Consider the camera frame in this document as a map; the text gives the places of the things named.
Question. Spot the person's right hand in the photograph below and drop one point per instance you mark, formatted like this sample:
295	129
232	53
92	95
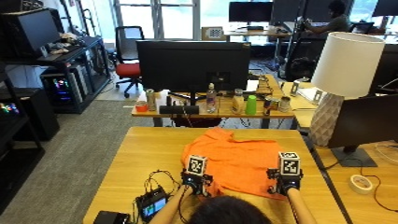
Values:
288	183

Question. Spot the person's left hand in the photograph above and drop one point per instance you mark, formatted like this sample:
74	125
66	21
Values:
195	182

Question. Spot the orange shirt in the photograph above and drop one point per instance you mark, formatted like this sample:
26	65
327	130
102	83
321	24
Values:
239	158

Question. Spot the white marker cube left glove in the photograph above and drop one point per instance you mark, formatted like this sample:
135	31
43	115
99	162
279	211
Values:
196	165

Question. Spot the white marker cube glove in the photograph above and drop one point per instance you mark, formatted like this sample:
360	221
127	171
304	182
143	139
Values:
196	165
289	163

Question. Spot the white marker cube right glove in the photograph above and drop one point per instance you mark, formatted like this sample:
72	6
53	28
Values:
289	163

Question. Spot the small black screen device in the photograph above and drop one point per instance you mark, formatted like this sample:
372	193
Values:
152	204

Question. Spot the white tape roll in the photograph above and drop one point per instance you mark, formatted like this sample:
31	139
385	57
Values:
361	184

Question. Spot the wooden side desk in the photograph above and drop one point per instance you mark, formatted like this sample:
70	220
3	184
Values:
369	205

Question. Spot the wooden desk with bottles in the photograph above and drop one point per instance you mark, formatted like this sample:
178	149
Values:
224	113

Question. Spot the black box device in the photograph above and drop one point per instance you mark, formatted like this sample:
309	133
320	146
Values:
110	217

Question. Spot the black soundbar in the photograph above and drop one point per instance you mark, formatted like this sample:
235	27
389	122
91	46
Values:
179	109

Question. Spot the drink can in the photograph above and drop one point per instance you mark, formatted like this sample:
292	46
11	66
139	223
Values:
268	105

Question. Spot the glass jar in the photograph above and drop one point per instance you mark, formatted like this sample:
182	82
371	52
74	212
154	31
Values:
284	104

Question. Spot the green plastic cup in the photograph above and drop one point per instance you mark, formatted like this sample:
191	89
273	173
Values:
251	105

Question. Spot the clear water bottle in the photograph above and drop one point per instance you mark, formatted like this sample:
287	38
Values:
212	99

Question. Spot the black monitor on stand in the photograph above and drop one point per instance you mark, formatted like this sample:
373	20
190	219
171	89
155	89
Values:
367	121

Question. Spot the beige bottle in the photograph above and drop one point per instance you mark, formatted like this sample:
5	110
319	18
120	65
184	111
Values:
238	102

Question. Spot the tall silver canister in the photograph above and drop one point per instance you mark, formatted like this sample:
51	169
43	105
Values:
151	99

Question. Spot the white papers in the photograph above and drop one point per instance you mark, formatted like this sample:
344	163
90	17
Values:
308	93

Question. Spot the large black monitor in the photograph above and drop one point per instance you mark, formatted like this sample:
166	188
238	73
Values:
194	63

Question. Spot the black office chair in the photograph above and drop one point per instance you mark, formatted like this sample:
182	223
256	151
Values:
305	59

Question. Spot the white table lamp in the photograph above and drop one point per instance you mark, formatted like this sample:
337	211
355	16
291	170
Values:
347	65

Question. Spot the red office chair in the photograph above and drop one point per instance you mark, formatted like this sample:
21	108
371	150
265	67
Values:
128	62

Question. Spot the black cabinet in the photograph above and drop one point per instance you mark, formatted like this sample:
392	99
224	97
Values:
39	113

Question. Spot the computer tower coloured lights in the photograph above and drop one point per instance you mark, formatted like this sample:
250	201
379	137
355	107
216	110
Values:
62	87

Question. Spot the black shelf desk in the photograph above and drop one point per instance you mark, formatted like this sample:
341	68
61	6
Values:
79	62

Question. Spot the checkerboard calibration board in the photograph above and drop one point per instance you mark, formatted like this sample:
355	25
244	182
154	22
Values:
214	33

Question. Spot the background wooden desk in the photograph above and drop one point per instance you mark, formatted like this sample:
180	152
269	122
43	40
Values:
254	32

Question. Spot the black background monitor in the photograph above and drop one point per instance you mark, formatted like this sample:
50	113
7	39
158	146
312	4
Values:
251	11

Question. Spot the black monitor on shelf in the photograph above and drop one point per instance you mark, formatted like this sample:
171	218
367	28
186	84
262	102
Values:
31	32

